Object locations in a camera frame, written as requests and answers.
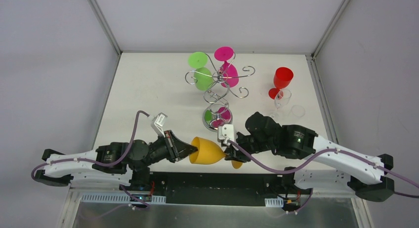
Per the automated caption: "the orange wine glass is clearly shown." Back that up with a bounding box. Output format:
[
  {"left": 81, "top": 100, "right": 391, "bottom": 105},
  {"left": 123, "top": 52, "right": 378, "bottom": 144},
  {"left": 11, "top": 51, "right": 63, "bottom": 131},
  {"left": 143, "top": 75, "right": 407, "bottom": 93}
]
[{"left": 189, "top": 137, "right": 227, "bottom": 165}]

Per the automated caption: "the chrome wine glass rack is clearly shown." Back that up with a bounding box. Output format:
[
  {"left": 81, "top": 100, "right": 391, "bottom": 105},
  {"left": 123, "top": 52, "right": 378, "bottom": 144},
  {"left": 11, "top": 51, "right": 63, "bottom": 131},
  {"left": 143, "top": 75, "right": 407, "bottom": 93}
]
[{"left": 202, "top": 53, "right": 256, "bottom": 132}]

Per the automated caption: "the clear wine glass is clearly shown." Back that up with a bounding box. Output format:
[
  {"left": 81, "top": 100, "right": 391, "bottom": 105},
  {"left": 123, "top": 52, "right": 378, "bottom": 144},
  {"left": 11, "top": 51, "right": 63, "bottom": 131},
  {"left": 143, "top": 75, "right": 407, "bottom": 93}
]
[
  {"left": 286, "top": 105, "right": 306, "bottom": 120},
  {"left": 268, "top": 88, "right": 292, "bottom": 120}
]

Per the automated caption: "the pink wine glass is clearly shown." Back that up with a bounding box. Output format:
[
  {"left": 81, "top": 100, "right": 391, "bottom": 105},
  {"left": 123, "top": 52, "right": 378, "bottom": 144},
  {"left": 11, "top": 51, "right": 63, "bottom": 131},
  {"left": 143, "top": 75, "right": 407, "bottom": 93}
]
[{"left": 214, "top": 46, "right": 239, "bottom": 88}]

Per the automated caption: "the green wine glass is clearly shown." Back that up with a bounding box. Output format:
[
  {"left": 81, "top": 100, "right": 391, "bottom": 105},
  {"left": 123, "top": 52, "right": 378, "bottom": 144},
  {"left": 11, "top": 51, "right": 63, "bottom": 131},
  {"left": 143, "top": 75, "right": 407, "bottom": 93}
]
[{"left": 185, "top": 52, "right": 213, "bottom": 91}]

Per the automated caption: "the red wine glass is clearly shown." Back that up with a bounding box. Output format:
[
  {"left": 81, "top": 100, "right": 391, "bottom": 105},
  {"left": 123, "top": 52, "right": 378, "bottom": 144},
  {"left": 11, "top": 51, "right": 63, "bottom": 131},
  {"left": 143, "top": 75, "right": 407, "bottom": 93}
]
[{"left": 268, "top": 67, "right": 294, "bottom": 99}]

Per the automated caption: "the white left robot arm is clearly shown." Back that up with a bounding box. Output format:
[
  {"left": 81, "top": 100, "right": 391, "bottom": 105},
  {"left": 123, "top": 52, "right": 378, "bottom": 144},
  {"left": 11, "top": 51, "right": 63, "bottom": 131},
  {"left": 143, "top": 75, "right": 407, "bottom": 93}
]
[{"left": 31, "top": 130, "right": 198, "bottom": 191}]

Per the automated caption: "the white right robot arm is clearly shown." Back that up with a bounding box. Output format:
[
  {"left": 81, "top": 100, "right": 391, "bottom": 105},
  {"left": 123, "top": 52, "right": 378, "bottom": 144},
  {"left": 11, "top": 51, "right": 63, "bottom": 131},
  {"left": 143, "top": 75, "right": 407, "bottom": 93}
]
[{"left": 217, "top": 112, "right": 395, "bottom": 202}]

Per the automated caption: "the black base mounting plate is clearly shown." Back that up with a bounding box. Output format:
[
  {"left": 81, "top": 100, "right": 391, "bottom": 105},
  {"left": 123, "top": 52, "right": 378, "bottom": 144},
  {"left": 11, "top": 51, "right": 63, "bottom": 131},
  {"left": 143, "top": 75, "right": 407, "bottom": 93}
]
[{"left": 125, "top": 172, "right": 309, "bottom": 207}]

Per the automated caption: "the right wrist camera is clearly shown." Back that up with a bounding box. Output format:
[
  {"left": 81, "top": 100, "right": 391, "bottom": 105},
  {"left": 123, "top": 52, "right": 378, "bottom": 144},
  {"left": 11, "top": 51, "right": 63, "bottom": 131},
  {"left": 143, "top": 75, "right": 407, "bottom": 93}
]
[{"left": 217, "top": 124, "right": 236, "bottom": 146}]

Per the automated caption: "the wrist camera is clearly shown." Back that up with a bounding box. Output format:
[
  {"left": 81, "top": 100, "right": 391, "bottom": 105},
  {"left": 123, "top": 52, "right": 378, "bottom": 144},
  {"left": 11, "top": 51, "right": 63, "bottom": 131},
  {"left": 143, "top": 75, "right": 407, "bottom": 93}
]
[
  {"left": 150, "top": 112, "right": 168, "bottom": 137},
  {"left": 217, "top": 124, "right": 236, "bottom": 146}
]

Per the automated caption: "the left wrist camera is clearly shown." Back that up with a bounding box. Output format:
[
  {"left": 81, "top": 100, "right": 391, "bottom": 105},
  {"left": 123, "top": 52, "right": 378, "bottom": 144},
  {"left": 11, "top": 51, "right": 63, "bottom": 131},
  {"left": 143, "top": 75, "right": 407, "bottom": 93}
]
[{"left": 150, "top": 112, "right": 168, "bottom": 137}]

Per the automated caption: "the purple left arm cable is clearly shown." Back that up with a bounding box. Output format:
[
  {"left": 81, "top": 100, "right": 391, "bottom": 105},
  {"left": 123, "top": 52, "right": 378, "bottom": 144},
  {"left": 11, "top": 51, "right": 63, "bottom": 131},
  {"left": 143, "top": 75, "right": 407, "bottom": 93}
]
[{"left": 31, "top": 110, "right": 155, "bottom": 221}]

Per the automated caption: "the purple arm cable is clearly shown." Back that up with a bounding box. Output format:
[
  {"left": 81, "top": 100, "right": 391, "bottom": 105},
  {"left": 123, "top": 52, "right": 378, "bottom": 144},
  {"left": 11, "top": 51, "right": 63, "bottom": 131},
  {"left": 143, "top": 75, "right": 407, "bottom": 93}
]
[
  {"left": 229, "top": 139, "right": 419, "bottom": 217},
  {"left": 31, "top": 110, "right": 155, "bottom": 221}
]

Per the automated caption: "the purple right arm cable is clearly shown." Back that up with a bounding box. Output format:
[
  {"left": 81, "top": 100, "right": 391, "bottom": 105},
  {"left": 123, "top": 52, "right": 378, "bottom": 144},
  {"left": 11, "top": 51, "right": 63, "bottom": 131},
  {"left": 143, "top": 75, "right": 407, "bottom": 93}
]
[{"left": 229, "top": 139, "right": 419, "bottom": 217}]

